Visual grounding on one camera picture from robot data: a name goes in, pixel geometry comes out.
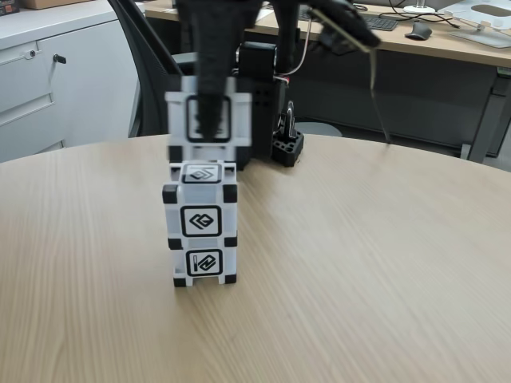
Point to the white cube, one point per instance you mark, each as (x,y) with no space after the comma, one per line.
(239,119)
(203,261)
(199,221)

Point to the black gripper-mounted camera module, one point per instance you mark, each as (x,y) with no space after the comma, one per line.
(343,20)

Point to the grey round seat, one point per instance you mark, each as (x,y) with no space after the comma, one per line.
(323,129)

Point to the black keyboard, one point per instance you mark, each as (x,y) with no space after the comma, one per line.
(383,23)

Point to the brown cardboard box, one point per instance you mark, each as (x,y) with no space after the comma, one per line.
(52,3)

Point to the white paper sheet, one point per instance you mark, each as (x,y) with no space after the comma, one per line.
(265,16)

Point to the white cube, zigzag bar symbol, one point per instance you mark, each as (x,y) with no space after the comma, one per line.
(203,261)

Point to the white round lamp base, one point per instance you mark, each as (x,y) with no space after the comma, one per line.
(419,9)

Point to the dark printed box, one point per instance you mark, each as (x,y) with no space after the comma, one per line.
(8,7)

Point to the wooden office desk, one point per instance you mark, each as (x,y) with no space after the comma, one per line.
(439,44)

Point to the dark computer mouse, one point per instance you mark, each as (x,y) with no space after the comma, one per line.
(419,31)

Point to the white cabinet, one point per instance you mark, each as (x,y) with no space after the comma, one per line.
(88,99)

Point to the black cabinet key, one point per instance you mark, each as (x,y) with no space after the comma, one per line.
(60,59)

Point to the black mesh office chair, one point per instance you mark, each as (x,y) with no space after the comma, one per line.
(151,80)

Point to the silver laptop stand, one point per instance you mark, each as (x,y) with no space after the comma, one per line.
(479,36)

